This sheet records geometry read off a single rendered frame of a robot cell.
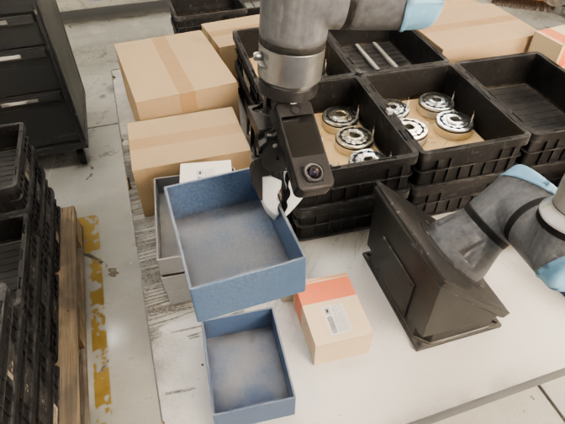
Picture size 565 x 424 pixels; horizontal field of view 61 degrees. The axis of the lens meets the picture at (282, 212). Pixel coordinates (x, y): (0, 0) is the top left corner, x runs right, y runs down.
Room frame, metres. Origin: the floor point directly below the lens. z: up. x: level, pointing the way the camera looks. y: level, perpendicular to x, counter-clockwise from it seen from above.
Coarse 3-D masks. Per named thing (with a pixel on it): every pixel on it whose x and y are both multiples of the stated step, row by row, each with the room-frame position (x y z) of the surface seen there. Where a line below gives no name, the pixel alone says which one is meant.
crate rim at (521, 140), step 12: (372, 72) 1.28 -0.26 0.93; (384, 72) 1.28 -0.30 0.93; (396, 72) 1.29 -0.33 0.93; (456, 72) 1.29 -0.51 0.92; (396, 120) 1.03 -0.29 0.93; (516, 120) 1.03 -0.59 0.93; (408, 132) 0.98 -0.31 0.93; (528, 132) 0.98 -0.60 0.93; (468, 144) 0.93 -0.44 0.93; (480, 144) 0.93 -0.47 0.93; (492, 144) 0.93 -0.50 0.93; (504, 144) 0.94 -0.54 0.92; (516, 144) 0.95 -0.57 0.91; (420, 156) 0.89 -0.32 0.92; (432, 156) 0.89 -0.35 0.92; (444, 156) 0.90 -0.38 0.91; (456, 156) 0.91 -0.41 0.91
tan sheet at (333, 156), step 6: (318, 114) 1.21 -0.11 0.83; (318, 120) 1.18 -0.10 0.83; (318, 126) 1.15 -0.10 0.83; (360, 126) 1.15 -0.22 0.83; (324, 132) 1.12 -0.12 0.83; (324, 138) 1.10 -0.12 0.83; (330, 138) 1.10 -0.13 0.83; (324, 144) 1.07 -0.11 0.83; (330, 144) 1.07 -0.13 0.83; (330, 150) 1.04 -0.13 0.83; (330, 156) 1.01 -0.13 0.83; (336, 156) 1.01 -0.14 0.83; (342, 156) 1.01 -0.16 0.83; (348, 156) 1.01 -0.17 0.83; (336, 162) 0.99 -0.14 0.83; (342, 162) 0.99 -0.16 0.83
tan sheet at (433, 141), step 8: (416, 104) 1.27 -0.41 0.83; (416, 112) 1.23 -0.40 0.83; (424, 120) 1.18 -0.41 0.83; (432, 120) 1.18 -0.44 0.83; (432, 128) 1.14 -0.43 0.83; (432, 136) 1.10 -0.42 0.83; (440, 136) 1.10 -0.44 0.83; (472, 136) 1.10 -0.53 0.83; (424, 144) 1.07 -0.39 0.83; (432, 144) 1.07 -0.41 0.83; (440, 144) 1.07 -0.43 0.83; (448, 144) 1.07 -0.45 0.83; (456, 144) 1.07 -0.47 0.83
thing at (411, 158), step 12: (360, 84) 1.22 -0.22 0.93; (372, 96) 1.15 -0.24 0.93; (384, 108) 1.09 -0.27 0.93; (396, 132) 0.98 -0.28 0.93; (408, 144) 0.93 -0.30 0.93; (396, 156) 0.88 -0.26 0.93; (408, 156) 0.88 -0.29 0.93; (336, 168) 0.84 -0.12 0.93; (348, 168) 0.84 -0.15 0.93; (360, 168) 0.85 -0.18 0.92; (372, 168) 0.85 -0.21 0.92; (384, 168) 0.86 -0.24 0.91
